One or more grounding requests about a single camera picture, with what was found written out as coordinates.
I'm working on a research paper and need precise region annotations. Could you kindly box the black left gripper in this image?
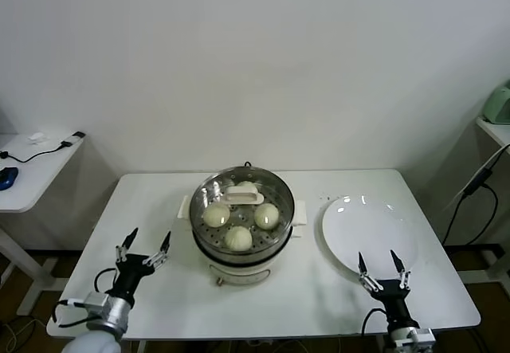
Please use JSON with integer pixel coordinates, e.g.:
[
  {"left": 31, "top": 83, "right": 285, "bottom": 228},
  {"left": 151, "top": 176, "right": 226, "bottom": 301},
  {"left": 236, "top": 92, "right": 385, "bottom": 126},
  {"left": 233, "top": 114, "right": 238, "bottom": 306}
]
[{"left": 113, "top": 227, "right": 172, "bottom": 296}]

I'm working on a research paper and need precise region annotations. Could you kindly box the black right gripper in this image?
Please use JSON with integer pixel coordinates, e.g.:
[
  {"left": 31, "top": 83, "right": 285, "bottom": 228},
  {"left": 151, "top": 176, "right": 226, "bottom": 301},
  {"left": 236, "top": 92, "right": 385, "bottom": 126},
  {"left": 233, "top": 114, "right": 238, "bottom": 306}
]
[{"left": 357, "top": 249, "right": 412, "bottom": 323}]

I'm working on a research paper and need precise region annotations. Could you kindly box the glass pot lid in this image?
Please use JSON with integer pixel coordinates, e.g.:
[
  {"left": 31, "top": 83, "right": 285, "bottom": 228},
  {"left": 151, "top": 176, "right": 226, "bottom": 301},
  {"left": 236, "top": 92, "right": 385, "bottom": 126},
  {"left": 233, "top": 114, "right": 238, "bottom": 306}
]
[{"left": 189, "top": 165, "right": 295, "bottom": 251}]

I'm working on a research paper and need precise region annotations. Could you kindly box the steel steamer basket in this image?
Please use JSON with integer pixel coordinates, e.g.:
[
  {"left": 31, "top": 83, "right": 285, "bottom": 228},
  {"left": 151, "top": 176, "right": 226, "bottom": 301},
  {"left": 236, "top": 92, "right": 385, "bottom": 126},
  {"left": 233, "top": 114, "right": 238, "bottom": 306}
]
[{"left": 188, "top": 165, "right": 296, "bottom": 259}]

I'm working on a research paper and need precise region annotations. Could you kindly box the white round plate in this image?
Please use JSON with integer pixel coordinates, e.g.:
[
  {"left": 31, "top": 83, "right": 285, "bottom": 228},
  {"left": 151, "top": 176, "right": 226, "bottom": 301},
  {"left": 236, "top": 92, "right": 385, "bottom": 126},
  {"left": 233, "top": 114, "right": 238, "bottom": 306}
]
[{"left": 317, "top": 195, "right": 420, "bottom": 280}]

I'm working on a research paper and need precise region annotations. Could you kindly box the white side table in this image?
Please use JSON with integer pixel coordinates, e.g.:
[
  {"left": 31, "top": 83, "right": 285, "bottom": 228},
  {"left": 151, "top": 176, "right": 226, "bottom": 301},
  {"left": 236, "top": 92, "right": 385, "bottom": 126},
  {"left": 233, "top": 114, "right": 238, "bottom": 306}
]
[{"left": 0, "top": 132, "right": 87, "bottom": 316}]

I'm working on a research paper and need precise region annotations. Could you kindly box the blue computer mouse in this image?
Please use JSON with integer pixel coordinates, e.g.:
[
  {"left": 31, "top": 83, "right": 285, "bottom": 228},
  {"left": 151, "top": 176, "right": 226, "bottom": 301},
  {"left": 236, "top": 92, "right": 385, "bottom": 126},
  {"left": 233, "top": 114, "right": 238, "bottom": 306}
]
[{"left": 0, "top": 167, "right": 19, "bottom": 190}]

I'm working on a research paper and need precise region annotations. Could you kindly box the pale green appliance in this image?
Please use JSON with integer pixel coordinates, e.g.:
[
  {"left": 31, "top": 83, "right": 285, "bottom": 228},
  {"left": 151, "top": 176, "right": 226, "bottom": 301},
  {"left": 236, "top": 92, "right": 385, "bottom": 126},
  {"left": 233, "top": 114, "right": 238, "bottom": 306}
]
[{"left": 481, "top": 78, "right": 510, "bottom": 125}]

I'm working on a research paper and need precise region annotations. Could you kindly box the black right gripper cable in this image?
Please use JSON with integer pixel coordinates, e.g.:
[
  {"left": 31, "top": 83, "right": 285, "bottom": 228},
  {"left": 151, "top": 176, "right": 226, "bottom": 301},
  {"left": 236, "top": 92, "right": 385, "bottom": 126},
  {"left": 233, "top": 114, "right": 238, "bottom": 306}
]
[{"left": 360, "top": 308, "right": 390, "bottom": 336}]

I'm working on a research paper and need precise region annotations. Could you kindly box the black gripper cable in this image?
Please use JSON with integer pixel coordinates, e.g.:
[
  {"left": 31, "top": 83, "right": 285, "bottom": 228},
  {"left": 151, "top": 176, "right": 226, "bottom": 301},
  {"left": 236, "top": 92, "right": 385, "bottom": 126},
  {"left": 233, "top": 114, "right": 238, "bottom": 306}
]
[
  {"left": 94, "top": 268, "right": 119, "bottom": 292},
  {"left": 360, "top": 308, "right": 390, "bottom": 336}
]

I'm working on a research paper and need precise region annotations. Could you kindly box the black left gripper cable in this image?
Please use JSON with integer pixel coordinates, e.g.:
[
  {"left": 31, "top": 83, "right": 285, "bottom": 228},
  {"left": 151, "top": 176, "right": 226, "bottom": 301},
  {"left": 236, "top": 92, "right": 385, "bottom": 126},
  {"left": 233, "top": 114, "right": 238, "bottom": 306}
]
[{"left": 94, "top": 268, "right": 119, "bottom": 292}]

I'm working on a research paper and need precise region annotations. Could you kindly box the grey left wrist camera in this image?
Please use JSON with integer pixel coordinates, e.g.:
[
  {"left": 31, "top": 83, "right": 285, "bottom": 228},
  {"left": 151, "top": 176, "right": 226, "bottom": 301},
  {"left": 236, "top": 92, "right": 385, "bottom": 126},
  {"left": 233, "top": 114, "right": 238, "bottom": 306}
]
[{"left": 59, "top": 292, "right": 111, "bottom": 312}]

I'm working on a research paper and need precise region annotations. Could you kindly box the black cable with adapter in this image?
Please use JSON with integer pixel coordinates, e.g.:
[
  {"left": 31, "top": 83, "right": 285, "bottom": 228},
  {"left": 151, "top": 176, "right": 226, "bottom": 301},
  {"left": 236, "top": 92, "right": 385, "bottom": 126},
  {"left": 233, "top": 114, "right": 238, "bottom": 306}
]
[{"left": 0, "top": 131, "right": 85, "bottom": 163}]

